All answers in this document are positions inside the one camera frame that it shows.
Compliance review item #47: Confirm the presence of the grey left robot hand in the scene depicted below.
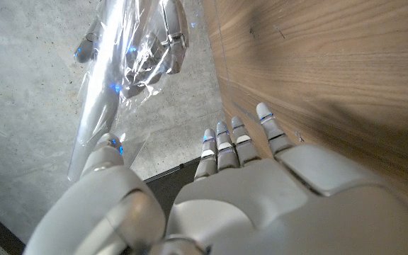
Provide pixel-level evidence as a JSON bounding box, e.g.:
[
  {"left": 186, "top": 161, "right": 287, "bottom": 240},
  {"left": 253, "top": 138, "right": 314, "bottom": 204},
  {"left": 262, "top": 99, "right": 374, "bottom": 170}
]
[{"left": 23, "top": 102, "right": 408, "bottom": 255}]

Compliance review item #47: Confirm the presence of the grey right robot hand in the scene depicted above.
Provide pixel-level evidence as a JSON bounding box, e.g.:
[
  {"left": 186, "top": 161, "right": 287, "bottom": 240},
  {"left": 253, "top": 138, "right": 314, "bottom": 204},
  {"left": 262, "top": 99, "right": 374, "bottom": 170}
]
[{"left": 73, "top": 0, "right": 191, "bottom": 100}]

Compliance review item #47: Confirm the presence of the cling film roll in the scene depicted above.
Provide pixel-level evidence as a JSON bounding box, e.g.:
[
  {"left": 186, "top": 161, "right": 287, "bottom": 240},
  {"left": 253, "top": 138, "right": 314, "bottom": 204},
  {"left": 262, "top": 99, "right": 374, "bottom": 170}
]
[{"left": 67, "top": 0, "right": 191, "bottom": 181}]

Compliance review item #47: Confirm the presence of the black backdrop curtain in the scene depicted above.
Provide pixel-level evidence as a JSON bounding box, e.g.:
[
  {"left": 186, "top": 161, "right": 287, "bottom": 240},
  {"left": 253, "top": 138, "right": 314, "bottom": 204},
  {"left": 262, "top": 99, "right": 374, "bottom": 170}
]
[{"left": 143, "top": 157, "right": 205, "bottom": 217}]

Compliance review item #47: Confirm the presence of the black backdrop stand pole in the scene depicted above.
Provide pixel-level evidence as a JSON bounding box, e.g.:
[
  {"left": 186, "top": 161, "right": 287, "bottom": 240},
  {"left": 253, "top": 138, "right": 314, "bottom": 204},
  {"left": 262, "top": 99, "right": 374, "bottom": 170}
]
[{"left": 143, "top": 157, "right": 201, "bottom": 183}]

